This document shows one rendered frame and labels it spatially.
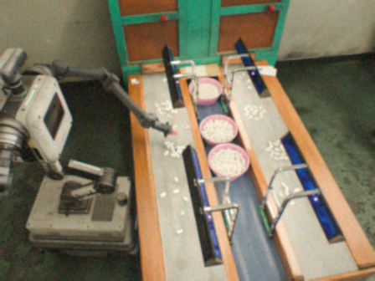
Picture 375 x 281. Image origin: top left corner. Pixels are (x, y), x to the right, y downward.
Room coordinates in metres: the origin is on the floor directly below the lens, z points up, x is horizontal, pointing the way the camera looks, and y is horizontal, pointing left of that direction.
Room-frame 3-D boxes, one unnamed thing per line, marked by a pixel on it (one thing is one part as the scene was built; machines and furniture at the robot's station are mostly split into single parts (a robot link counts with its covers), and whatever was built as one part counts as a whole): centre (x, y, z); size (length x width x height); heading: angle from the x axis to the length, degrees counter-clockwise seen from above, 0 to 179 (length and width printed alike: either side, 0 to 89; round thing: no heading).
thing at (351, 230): (1.38, -0.81, 0.67); 1.81 x 0.12 x 0.19; 8
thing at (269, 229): (0.79, -0.54, 0.90); 0.20 x 0.19 x 0.45; 8
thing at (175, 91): (1.69, 0.08, 1.08); 0.62 x 0.08 x 0.07; 8
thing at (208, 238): (0.73, -0.07, 1.08); 0.62 x 0.08 x 0.07; 8
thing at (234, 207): (0.73, -0.15, 0.90); 0.20 x 0.19 x 0.45; 8
